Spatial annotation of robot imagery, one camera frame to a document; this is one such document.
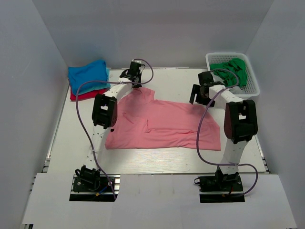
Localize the pink t-shirt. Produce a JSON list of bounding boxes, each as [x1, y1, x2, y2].
[[105, 87, 221, 151]]

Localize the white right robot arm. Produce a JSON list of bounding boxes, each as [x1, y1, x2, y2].
[[190, 84, 258, 190]]

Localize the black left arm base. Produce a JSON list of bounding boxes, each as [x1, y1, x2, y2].
[[69, 166, 121, 202]]

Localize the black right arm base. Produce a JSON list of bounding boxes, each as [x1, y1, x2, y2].
[[194, 169, 245, 203]]

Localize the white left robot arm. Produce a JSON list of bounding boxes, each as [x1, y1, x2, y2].
[[85, 65, 142, 169]]

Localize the folded cyan t-shirt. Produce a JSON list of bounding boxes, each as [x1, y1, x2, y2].
[[106, 68, 111, 88]]

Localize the grey t-shirt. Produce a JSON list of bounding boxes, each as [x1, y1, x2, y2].
[[230, 86, 244, 94]]

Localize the folded blue t-shirt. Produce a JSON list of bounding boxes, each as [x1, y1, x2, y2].
[[68, 60, 107, 95]]

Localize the green t-shirt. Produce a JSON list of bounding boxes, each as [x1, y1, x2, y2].
[[210, 58, 248, 88]]

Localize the white plastic laundry basket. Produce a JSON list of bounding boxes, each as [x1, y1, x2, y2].
[[205, 52, 260, 99]]

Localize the folded red t-shirt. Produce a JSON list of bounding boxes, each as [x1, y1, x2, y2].
[[70, 86, 109, 102]]

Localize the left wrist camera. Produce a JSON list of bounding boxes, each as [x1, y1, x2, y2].
[[129, 60, 145, 73]]

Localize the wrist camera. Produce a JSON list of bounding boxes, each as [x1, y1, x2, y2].
[[198, 71, 214, 86], [129, 60, 145, 73]]

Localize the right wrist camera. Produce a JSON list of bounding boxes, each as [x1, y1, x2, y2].
[[198, 71, 214, 86]]

